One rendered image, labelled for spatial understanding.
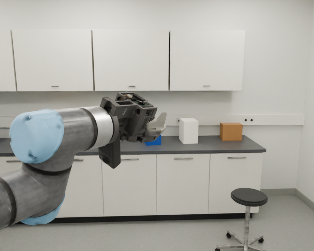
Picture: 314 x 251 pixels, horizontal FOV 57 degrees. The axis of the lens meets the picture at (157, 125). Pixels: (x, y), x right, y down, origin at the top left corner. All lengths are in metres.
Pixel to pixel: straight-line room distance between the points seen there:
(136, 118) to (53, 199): 0.21
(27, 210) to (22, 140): 0.10
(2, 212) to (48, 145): 0.11
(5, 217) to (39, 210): 0.06
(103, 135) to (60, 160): 0.08
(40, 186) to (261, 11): 3.94
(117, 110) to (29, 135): 0.17
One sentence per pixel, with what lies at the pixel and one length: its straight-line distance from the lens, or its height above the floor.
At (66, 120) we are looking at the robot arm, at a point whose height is 1.75.
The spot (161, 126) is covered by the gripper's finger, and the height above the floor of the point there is 1.69.
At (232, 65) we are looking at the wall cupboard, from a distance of 3.66.
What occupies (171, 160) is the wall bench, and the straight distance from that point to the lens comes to 3.34.
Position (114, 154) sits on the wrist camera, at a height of 1.65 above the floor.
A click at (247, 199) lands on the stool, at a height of 0.63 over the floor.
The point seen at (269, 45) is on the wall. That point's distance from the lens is 4.22.
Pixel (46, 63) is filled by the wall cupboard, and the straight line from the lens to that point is 3.67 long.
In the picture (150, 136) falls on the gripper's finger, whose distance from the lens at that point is 0.61.
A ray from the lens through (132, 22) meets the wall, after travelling 3.90.
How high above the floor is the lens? 1.82
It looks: 11 degrees down
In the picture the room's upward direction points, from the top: straight up
